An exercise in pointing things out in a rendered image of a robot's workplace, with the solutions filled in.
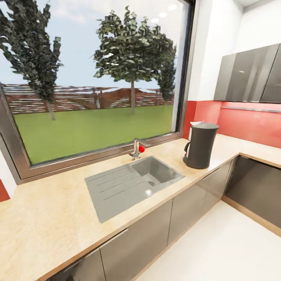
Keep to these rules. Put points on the fixed window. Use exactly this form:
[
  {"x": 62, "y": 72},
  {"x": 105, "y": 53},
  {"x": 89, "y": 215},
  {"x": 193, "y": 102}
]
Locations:
[{"x": 80, "y": 79}]

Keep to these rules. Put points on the cabinet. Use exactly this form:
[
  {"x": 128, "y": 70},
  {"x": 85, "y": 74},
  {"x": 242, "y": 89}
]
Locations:
[
  {"x": 127, "y": 253},
  {"x": 257, "y": 187},
  {"x": 251, "y": 76}
]

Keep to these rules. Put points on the countertop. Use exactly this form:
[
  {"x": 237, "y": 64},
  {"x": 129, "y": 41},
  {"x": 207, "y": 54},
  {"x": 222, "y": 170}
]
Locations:
[
  {"x": 51, "y": 222},
  {"x": 259, "y": 152}
]

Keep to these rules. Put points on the coffee maker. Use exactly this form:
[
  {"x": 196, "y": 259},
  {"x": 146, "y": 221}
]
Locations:
[{"x": 198, "y": 149}]

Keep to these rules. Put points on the drop in sink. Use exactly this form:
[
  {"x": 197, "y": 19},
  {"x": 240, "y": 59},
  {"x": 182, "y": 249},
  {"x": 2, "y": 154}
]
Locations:
[{"x": 116, "y": 190}]

